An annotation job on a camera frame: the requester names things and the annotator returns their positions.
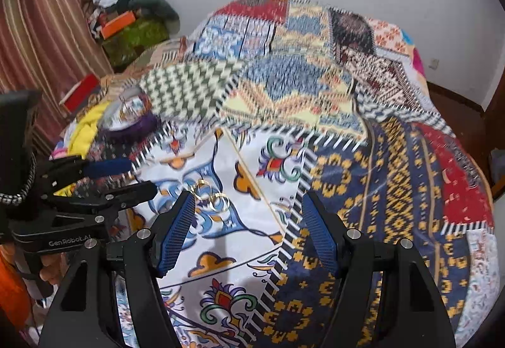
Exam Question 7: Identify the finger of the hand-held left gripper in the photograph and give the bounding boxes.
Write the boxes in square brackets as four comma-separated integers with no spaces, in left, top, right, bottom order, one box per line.
[37,156,134,192]
[44,180,158,223]

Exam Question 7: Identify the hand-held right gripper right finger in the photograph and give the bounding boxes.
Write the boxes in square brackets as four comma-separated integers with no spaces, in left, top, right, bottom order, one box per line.
[301,190,458,348]

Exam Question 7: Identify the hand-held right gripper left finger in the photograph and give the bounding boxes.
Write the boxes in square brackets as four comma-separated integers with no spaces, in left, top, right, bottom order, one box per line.
[37,190,197,348]

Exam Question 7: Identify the heart-shaped purple jewelry box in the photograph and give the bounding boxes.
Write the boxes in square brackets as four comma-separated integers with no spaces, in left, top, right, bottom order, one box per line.
[103,87,161,144]

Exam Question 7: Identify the gold hoop ring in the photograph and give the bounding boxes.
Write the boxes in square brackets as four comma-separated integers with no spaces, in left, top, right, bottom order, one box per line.
[192,180,214,199]
[209,192,230,212]

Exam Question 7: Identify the person's left hand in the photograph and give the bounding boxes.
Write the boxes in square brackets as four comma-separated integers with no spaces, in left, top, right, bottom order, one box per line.
[40,251,66,286]

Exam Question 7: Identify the yellow cloth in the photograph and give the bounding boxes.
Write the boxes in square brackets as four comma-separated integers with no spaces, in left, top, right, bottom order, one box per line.
[64,101,114,156]

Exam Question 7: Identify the red box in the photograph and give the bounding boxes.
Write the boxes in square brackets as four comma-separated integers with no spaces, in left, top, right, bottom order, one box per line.
[61,74,102,112]

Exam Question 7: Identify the patchwork printed blanket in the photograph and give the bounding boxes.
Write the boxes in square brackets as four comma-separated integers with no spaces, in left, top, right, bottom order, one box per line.
[85,0,496,348]

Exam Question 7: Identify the striped beige blanket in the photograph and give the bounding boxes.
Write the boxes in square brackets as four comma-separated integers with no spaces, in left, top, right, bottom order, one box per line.
[100,36,198,89]

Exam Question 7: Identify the green patterned cloth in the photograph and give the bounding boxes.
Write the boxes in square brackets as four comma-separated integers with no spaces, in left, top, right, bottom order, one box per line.
[102,18,171,71]

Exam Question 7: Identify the orange box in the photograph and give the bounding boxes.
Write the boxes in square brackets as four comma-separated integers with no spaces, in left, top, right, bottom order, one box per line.
[100,11,137,39]

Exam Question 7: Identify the striped red curtain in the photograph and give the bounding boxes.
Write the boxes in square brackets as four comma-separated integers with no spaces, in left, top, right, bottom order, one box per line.
[0,0,116,145]

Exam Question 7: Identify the dark grey cloth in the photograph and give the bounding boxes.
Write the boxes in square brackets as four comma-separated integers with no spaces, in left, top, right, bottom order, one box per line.
[132,0,181,24]

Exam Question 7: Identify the pink floral fleece blanket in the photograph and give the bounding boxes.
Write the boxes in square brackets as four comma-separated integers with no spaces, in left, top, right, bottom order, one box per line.
[401,28,425,77]

